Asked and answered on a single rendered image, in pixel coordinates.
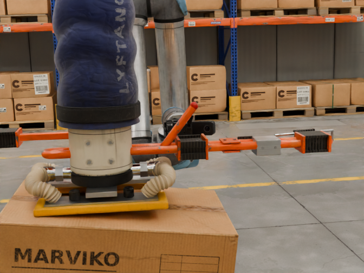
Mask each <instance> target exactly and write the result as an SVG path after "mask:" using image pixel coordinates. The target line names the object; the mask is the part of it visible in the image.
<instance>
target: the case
mask: <svg viewBox="0 0 364 273"><path fill-rule="evenodd" d="M24 183H25V180H24V181H23V182H22V183H21V185H20V186H19V188H18V189H17V191H16V192H15V193H14V195H13V196H12V197H11V199H10V200H9V201H8V203H7V204H6V206H5V207H4V209H3V210H2V211H1V213H0V273H235V264H236V254H237V245H238V233H237V231H236V229H235V227H234V226H233V224H232V222H231V220H230V218H229V216H228V214H227V213H226V211H225V209H224V207H223V205H222V203H221V202H220V200H219V198H218V196H217V194H216V192H215V190H200V189H190V188H172V187H169V188H168V189H164V190H161V191H160V192H165V193H166V197H167V200H168V209H161V210H142V211H124V212H106V213H88V214H69V215H59V216H40V217H35V216H34V212H33V210H34V208H35V206H36V204H37V201H38V199H40V198H41V197H38V196H33V195H32V194H29V193H28V191H26V189H25V186H24Z"/></svg>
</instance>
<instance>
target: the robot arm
mask: <svg viewBox="0 0 364 273"><path fill-rule="evenodd" d="M133 3H134V7H135V21H134V25H133V29H132V33H133V37H134V39H135V41H136V45H137V53H136V57H135V61H134V71H135V74H136V78H137V81H138V88H139V95H138V100H139V101H140V106H141V115H140V116H139V120H140V122H139V123H137V124H135V125H131V134H132V144H154V143H162V142H163V141H164V139H165V138H166V137H167V135H168V134H169V132H170V131H171V130H172V128H173V127H174V125H175V124H176V123H177V122H178V120H179V119H180V118H181V116H182V115H183V114H184V112H185V111H186V110H187V108H188V107H189V101H188V91H187V72H186V54H185V35H184V16H186V15H187V14H188V13H187V7H186V1H185V0H133ZM150 17H153V19H154V23H155V37H156V45H157V59H158V73H159V87H160V101H161V115H162V118H161V122H162V126H161V127H160V128H159V129H158V134H152V131H151V127H150V110H149V100H148V83H147V66H146V49H145V32H144V27H145V26H146V25H147V23H148V18H150ZM192 119H193V115H192V116H191V117H190V119H189V120H188V122H187V123H186V124H185V126H184V127H183V128H182V130H181V131H180V132H179V134H178V135H197V134H200V135H201V134H204V135H213V134H215V132H216V128H215V122H214V121H192ZM158 157H167V158H169V159H170V161H171V164H172V165H171V166H172V167H173V168H174V170H180V169H183V168H190V167H196V166H197V165H198V164H199V159H198V160H181V161H178V159H177V157H176V155H175V153H169V154H147V155H133V156H132V161H133V164H139V163H140V162H146V161H150V159H154V158H158Z"/></svg>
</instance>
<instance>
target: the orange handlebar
mask: <svg viewBox="0 0 364 273"><path fill-rule="evenodd" d="M19 136H20V141H34V140H59V139H69V138H68V132H48V133H22V134H20V135H19ZM279 139H281V148H295V147H301V140H297V139H296V137H287V138H279ZM160 145H161V143H154V144H132V147H131V150H130V154H131V155H147V154H169V153H177V152H178V149H177V145H176V143H175V142H172V143H171V144H170V145H169V146H160ZM137 146H138V147H137ZM142 146H143V147H142ZM144 146H147V147H144ZM256 148H257V144H256V142H253V139H239V140H238V139H237V138H219V140H215V141H208V150H209V152H215V151H222V152H223V153H236V152H241V151H240V150H256ZM41 154H42V157H43V158H45V159H65V158H70V157H71V153H70V150H69V147H58V148H47V149H44V150H43V151H42V153H41Z"/></svg>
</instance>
